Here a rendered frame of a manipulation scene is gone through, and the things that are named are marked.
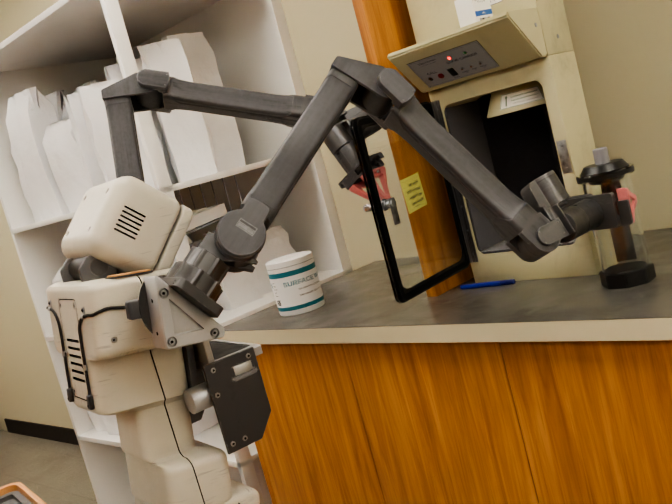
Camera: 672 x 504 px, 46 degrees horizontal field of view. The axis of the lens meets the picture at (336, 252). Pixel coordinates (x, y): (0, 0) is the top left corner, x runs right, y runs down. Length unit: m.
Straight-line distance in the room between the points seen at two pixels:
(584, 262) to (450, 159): 0.49
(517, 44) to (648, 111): 0.54
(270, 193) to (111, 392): 0.42
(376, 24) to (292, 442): 1.10
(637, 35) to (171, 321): 1.37
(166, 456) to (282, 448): 0.86
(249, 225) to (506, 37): 0.71
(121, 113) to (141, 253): 0.52
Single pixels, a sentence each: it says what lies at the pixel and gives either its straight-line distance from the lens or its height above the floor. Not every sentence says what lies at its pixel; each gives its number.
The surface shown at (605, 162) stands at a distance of 1.63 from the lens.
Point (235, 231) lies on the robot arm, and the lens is 1.25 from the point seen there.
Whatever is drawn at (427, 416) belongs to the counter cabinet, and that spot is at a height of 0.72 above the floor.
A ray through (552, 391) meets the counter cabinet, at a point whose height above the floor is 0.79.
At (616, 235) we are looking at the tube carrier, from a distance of 1.61.
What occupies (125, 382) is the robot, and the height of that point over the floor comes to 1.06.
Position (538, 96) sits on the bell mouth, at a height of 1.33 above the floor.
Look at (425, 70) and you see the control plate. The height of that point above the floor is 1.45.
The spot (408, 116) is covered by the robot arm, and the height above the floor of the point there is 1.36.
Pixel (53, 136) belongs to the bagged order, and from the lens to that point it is 2.99.
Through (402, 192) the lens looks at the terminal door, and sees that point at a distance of 1.74.
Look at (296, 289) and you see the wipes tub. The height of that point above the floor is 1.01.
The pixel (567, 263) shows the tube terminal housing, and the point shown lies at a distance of 1.81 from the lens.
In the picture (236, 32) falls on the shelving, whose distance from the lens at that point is 3.02.
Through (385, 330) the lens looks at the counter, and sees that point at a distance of 1.76.
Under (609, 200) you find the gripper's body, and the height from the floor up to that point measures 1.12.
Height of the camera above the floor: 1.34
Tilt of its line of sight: 7 degrees down
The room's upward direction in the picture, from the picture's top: 15 degrees counter-clockwise
